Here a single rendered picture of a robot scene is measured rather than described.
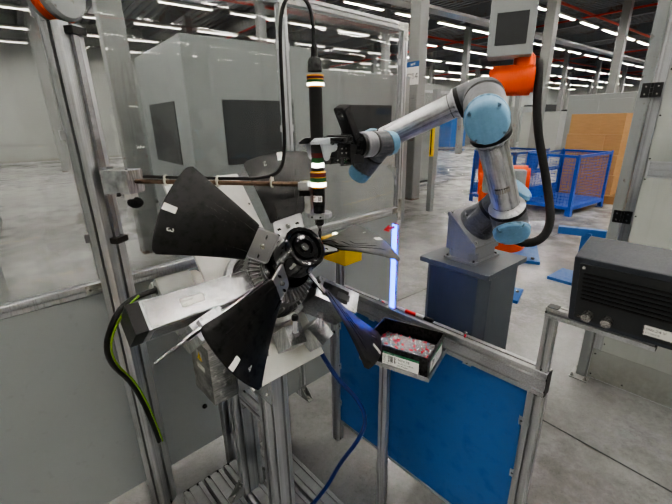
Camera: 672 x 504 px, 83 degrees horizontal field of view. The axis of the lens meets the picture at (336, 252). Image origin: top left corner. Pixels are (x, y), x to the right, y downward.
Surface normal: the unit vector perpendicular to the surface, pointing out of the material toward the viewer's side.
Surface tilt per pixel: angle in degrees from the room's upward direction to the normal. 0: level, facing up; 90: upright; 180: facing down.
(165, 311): 50
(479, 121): 110
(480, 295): 90
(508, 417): 90
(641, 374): 90
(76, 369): 90
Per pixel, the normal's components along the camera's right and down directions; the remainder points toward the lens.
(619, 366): -0.73, 0.23
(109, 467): 0.69, 0.22
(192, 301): 0.51, -0.43
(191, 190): 0.35, 0.00
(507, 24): -0.40, 0.30
